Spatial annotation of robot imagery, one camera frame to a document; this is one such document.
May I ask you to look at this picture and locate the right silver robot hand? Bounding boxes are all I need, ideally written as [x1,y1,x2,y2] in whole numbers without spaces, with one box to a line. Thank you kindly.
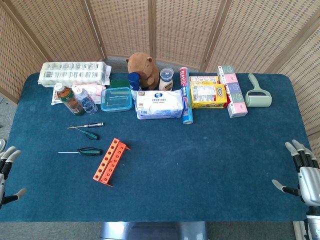
[271,139,320,207]

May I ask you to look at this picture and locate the blue white spray can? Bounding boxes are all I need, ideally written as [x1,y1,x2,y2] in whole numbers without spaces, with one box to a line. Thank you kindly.
[127,71,143,101]

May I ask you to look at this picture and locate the white blue wet wipes pack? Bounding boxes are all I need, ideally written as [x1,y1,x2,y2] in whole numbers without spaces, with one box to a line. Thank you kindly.
[135,89,185,120]

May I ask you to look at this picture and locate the white sauce bottle clear cap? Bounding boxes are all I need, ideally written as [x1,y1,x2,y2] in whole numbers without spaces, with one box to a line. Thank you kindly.
[158,67,175,92]

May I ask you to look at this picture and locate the yellow white snack box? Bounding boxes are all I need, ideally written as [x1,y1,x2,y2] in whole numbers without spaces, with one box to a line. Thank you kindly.
[189,75,220,85]

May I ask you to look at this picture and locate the clear water bottle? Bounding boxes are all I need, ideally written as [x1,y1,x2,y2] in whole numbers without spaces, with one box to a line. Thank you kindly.
[74,86,99,116]

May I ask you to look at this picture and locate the orange tube rack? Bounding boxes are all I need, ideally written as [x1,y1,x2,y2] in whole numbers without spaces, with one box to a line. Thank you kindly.
[92,137,132,188]

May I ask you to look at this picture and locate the large green handled screwdriver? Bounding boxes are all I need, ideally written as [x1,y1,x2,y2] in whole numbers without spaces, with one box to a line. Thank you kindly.
[57,147,104,157]

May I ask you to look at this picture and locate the silver precision screwdriver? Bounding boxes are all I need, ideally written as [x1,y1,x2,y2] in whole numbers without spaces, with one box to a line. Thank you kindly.
[67,121,104,130]

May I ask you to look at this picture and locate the white toilet paper pack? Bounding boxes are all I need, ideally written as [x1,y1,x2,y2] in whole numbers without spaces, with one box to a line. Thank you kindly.
[37,61,112,88]

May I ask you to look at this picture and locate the clear container teal lid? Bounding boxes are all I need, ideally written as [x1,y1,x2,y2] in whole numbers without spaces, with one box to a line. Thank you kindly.
[100,86,133,113]

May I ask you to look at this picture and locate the wicker folding screen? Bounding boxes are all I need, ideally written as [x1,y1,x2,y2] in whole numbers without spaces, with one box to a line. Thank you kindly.
[0,0,320,156]

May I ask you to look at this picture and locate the dark green box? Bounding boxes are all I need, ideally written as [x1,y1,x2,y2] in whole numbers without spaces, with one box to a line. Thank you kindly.
[109,79,131,89]

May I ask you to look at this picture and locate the pink white snack bag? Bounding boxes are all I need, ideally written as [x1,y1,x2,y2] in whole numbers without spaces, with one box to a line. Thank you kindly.
[71,83,107,105]

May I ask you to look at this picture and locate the green tea bottle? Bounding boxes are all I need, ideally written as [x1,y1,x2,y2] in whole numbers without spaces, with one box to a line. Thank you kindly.
[54,82,86,117]

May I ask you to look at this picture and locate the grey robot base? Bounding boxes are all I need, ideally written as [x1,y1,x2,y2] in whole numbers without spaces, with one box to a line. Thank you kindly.
[99,221,209,240]

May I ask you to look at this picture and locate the red white snack packet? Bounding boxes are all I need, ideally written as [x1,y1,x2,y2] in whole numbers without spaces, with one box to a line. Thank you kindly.
[50,89,62,106]

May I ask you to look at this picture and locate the brown capybara plush toy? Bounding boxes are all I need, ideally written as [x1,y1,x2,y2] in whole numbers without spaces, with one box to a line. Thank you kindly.
[125,52,161,91]

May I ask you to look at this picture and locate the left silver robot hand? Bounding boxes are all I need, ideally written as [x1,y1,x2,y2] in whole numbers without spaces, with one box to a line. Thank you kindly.
[0,146,27,210]

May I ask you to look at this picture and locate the small green handled screwdriver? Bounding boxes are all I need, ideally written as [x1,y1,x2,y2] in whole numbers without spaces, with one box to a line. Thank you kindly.
[70,124,101,141]

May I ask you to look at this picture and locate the pale green lint roller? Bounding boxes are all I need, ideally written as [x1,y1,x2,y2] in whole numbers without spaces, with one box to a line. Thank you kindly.
[244,72,273,108]

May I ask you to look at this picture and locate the blue plastic wrap roll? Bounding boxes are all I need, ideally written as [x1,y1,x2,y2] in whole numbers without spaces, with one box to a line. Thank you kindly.
[178,66,195,125]

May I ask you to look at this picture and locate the blue table cloth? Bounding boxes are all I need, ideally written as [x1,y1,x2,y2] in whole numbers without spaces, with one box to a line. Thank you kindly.
[0,72,316,223]

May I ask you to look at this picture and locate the pastel tissue box pack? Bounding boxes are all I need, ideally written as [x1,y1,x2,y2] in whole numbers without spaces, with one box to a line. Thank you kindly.
[216,65,249,119]

